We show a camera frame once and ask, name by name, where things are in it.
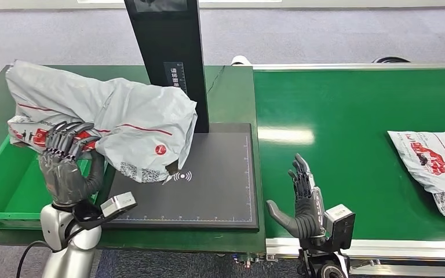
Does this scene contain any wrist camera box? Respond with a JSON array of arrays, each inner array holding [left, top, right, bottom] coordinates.
[[99, 192, 138, 220], [323, 204, 356, 252]]

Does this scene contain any grey poly mailer with QR codes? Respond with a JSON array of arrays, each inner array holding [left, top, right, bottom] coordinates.
[[5, 59, 199, 184]]

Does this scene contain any green plastic crate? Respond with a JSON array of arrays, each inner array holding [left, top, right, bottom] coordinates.
[[0, 134, 112, 231]]

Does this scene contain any black round floor object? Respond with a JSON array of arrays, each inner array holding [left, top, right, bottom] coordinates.
[[372, 56, 412, 64]]

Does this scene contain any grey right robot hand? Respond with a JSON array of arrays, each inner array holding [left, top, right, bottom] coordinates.
[[265, 153, 327, 240]]

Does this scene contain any silver conveyor frame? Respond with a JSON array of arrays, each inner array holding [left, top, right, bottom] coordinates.
[[251, 62, 445, 278]]

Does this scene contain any flat grey poly mailer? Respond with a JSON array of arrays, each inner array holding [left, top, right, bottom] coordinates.
[[386, 130, 445, 226]]

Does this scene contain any green conveyor belt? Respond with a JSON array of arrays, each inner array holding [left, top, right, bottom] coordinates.
[[253, 68, 445, 243]]

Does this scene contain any thin black table cable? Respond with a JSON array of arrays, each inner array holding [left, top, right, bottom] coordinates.
[[206, 65, 227, 96]]

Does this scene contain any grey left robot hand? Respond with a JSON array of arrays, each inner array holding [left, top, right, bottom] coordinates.
[[37, 121, 106, 209]]

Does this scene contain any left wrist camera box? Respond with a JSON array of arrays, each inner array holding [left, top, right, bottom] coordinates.
[[99, 192, 138, 220]]

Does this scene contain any black scanner base plate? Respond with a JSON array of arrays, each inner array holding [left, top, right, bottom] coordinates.
[[100, 122, 260, 232]]

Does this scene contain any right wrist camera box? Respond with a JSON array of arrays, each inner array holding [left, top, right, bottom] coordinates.
[[323, 204, 356, 252]]

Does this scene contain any black scanner column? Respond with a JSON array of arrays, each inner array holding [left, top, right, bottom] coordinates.
[[123, 0, 210, 134]]

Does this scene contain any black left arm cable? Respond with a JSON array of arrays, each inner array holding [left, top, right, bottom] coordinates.
[[15, 240, 56, 278]]

